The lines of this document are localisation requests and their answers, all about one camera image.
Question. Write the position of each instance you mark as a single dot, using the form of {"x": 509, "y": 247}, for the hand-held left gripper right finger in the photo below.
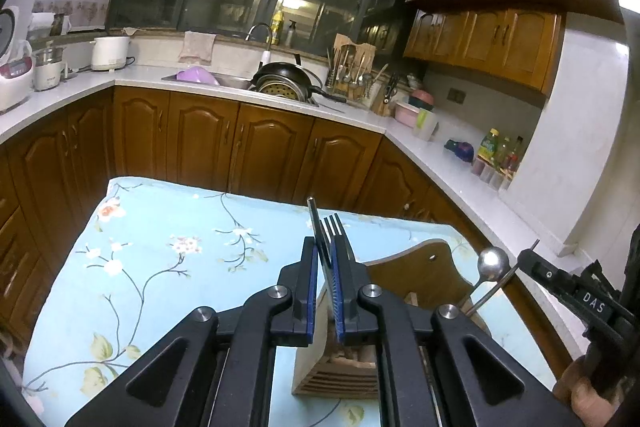
{"x": 340, "y": 297}

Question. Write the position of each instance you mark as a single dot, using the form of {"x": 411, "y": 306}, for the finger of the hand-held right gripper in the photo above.
{"x": 547, "y": 274}

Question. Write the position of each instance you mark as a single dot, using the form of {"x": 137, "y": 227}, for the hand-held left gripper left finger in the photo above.
{"x": 312, "y": 292}

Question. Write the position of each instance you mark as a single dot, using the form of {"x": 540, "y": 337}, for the silver metal spoon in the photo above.
{"x": 493, "y": 263}

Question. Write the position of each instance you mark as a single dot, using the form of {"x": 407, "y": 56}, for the wooden utensil holder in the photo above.
{"x": 400, "y": 274}

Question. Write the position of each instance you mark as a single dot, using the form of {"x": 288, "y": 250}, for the silver metal fork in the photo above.
{"x": 334, "y": 229}

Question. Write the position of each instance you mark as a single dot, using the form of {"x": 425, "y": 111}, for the bunch of utensils in rack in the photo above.
{"x": 350, "y": 72}

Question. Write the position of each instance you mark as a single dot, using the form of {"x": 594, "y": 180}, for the person's right hand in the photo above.
{"x": 582, "y": 384}

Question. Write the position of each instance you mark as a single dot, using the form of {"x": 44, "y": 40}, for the row of clear spice containers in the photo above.
{"x": 492, "y": 177}

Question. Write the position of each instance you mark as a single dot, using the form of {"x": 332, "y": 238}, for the red label sauce bottle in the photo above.
{"x": 514, "y": 157}

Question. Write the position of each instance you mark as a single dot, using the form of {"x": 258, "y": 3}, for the dark sauce bottle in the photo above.
{"x": 502, "y": 152}

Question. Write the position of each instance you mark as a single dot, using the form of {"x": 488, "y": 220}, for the floral light blue tablecloth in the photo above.
{"x": 175, "y": 287}

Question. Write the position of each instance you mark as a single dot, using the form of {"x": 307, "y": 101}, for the green label bottle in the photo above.
{"x": 487, "y": 149}

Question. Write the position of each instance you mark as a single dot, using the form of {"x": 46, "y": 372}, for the blue and purple container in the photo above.
{"x": 462, "y": 151}

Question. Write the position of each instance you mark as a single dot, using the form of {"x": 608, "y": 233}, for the wooden lower cabinets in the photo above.
{"x": 200, "y": 142}

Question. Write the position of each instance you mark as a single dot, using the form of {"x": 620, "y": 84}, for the wooden cabinets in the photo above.
{"x": 200, "y": 142}
{"x": 500, "y": 37}

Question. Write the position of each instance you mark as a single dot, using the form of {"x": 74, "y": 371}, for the white plastic cup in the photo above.
{"x": 425, "y": 127}

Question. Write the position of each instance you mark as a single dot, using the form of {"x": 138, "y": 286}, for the pink plastic basin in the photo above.
{"x": 407, "y": 114}

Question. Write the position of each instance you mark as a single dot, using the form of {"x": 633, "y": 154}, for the wooden knife block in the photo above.
{"x": 382, "y": 104}

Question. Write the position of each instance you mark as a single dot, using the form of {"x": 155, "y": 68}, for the golden perforated steamer tray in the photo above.
{"x": 277, "y": 89}

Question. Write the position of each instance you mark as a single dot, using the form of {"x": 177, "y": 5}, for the stack of coloured bowls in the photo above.
{"x": 422, "y": 99}

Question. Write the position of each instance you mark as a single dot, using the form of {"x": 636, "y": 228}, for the black wok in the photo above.
{"x": 285, "y": 74}

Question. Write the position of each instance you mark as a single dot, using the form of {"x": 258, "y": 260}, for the steel kitchen sink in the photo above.
{"x": 232, "y": 82}

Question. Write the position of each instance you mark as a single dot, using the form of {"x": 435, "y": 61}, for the chrome kitchen faucet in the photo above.
{"x": 266, "y": 56}

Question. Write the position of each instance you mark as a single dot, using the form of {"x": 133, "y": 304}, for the wooden upper cabinets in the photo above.
{"x": 500, "y": 37}

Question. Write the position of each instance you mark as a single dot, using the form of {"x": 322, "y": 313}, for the purple plastic bowl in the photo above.
{"x": 197, "y": 77}

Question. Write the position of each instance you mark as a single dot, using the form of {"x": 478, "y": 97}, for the wooden countertop utensil rack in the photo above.
{"x": 345, "y": 44}

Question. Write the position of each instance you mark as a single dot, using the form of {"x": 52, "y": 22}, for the clear spray bottle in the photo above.
{"x": 290, "y": 34}

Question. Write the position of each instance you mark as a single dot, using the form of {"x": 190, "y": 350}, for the yellow dish soap bottle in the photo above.
{"x": 277, "y": 27}

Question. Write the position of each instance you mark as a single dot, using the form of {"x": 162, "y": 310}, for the beige hanging towel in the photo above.
{"x": 197, "y": 47}

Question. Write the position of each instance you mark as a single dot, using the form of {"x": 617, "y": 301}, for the small white glass-lid pot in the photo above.
{"x": 47, "y": 77}

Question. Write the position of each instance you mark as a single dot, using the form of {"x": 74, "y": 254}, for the white rice cooker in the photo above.
{"x": 12, "y": 67}

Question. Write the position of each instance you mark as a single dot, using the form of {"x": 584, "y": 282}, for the white paper roll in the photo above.
{"x": 41, "y": 26}

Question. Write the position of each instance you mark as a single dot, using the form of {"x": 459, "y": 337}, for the dark wall outlet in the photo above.
{"x": 455, "y": 95}

